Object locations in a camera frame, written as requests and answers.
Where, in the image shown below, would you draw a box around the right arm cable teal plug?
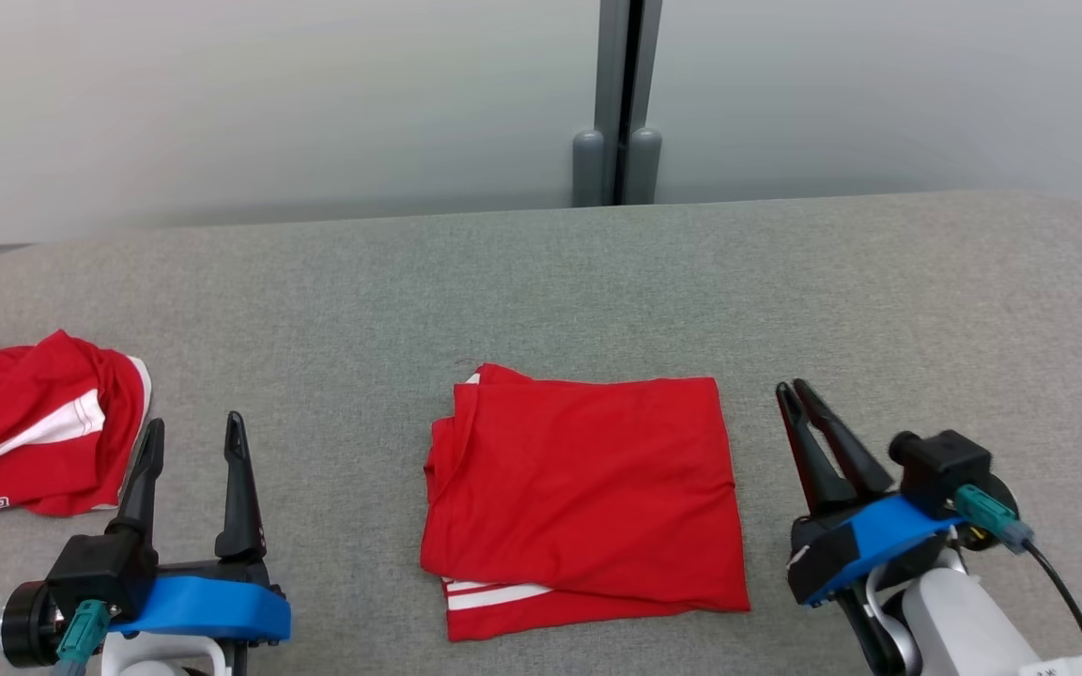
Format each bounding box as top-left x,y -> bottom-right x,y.
953,484 -> 1082,654

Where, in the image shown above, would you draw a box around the black round right gripper motor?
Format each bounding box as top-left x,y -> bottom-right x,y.
959,473 -> 1022,551

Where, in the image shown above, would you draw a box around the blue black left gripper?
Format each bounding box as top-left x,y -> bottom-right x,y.
109,411 -> 293,647

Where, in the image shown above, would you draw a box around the red white basketball jersey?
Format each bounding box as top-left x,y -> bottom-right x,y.
419,363 -> 752,644

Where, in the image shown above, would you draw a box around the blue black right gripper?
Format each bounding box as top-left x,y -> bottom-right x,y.
776,378 -> 966,607

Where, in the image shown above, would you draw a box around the red white striped shorts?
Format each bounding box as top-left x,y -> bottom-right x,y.
0,325 -> 153,520

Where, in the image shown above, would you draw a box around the white right cable tag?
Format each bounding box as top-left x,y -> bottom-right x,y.
1018,648 -> 1082,676

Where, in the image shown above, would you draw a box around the grey rounded partition bumper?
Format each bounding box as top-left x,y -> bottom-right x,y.
572,129 -> 606,207
625,127 -> 663,205

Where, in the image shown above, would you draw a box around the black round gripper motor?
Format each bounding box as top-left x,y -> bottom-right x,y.
959,473 -> 1022,551
0,580 -> 64,670

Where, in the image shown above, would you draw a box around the grey vertical partition frame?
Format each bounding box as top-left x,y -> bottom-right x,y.
595,0 -> 665,206

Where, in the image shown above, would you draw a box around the black round left gripper motor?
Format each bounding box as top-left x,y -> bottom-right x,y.
0,580 -> 64,670

